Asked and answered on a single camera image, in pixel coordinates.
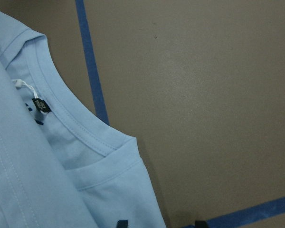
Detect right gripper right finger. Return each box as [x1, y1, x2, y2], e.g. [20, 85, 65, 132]
[194, 220, 207, 228]

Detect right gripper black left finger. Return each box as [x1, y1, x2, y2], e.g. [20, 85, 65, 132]
[116, 220, 128, 228]

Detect light blue polo shirt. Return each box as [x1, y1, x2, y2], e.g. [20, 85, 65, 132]
[0, 12, 165, 228]

